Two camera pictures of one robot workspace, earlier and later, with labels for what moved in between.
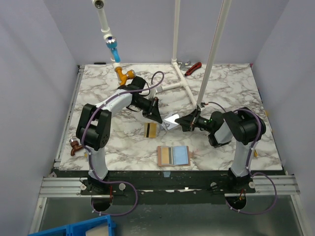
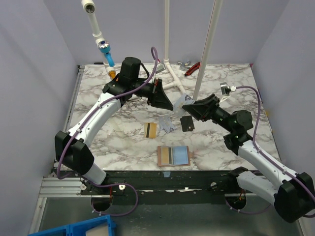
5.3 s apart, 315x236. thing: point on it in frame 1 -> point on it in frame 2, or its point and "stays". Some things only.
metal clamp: (188, 64) stays
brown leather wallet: (169, 156) stays
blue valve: (111, 43) -> (105, 47)
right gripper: (192, 121) -> (209, 107)
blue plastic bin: (99, 226) stays
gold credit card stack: (150, 130) stays
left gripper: (155, 115) -> (159, 99)
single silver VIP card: (170, 122) -> (185, 99)
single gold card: (165, 155) stays
